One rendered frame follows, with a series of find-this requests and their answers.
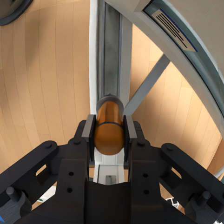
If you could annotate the white casement window frame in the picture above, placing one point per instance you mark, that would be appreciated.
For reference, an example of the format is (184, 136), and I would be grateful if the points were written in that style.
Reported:
(93, 52)

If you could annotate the dark grey rounded plate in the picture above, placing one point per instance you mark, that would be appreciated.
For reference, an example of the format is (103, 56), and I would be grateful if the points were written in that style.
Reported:
(10, 12)

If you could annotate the dark grey friction stay track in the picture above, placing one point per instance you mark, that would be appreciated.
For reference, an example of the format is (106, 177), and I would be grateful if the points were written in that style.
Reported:
(112, 52)

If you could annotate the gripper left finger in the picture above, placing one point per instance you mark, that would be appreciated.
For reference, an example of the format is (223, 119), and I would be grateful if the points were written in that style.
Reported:
(73, 157)

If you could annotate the grey casement sash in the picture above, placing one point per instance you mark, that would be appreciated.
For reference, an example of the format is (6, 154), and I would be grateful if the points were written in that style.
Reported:
(206, 57)

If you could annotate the beige label with black lines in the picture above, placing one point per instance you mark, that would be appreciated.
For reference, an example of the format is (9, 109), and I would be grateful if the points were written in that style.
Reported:
(173, 29)

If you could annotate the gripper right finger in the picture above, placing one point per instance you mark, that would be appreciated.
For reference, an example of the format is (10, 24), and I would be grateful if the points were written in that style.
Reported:
(145, 157)

